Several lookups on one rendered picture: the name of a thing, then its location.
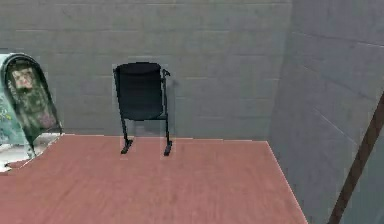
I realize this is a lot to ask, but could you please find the black garbage can on stilts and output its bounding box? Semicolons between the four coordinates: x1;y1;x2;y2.
112;61;174;157

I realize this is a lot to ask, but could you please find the brown door frame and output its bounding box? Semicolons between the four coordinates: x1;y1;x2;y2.
327;91;384;224

